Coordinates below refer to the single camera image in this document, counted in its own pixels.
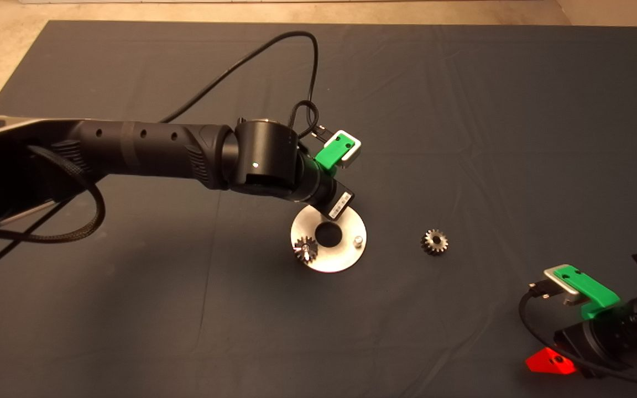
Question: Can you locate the round metal carrier plate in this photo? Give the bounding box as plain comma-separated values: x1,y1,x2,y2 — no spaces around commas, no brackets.
290,206,368,273

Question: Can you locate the right wrist camera green mount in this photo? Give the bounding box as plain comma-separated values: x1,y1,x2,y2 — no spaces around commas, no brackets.
529,265,622,320

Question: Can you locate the black left camera cable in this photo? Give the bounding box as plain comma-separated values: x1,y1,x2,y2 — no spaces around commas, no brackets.
158,30,330,139

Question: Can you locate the thin black cable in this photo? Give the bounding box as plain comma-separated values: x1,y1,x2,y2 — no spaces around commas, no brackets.
0,196,76,288

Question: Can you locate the small steel planetary gear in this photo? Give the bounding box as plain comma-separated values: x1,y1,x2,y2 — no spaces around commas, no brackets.
421,229,450,256
293,237,319,263

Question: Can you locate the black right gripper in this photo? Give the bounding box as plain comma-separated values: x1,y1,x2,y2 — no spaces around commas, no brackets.
525,298,637,379

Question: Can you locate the black right camera cable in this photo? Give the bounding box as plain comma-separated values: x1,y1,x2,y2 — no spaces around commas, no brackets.
519,282,637,387

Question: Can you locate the black camera cable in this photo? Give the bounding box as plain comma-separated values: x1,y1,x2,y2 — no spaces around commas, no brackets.
519,282,637,387
158,30,330,139

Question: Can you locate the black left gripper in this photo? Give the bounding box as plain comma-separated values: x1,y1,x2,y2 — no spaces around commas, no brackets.
296,155,356,223

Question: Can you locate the left wrist camera green mount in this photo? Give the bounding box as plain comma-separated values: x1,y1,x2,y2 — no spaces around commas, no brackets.
316,130,362,172

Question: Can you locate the wrist camera green mount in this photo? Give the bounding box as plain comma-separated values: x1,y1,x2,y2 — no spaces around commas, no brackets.
529,265,622,320
316,130,362,172

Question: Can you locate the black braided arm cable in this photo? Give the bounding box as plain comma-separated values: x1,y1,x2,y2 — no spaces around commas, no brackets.
0,145,106,244

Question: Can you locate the dark grey table cloth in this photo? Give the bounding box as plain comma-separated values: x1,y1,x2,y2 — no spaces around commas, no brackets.
0,19,637,398

